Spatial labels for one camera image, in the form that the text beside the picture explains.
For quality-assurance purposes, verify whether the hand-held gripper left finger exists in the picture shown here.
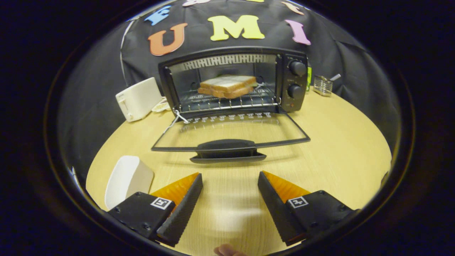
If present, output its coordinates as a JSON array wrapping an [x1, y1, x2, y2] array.
[[108, 173, 204, 247]]

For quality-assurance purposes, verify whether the white power cord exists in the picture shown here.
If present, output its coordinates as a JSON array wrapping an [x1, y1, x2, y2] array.
[[152, 98, 171, 113]]

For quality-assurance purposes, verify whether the white rectangular plate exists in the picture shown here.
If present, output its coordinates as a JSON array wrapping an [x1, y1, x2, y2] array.
[[105, 155, 155, 210]]

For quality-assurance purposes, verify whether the black toaster oven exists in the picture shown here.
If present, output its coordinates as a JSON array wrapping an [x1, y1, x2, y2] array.
[[151, 46, 311, 165]]

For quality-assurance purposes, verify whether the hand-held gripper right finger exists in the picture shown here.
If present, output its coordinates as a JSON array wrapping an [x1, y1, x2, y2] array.
[[258, 171, 358, 246]]

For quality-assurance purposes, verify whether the clear wire holder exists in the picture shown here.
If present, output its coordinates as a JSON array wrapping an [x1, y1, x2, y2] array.
[[313, 75, 333, 97]]

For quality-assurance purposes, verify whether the white bread toaster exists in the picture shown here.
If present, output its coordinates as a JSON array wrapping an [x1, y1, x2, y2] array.
[[116, 77, 163, 123]]

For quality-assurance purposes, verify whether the toast sandwich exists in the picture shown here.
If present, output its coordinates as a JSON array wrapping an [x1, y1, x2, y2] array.
[[198, 75, 258, 99]]

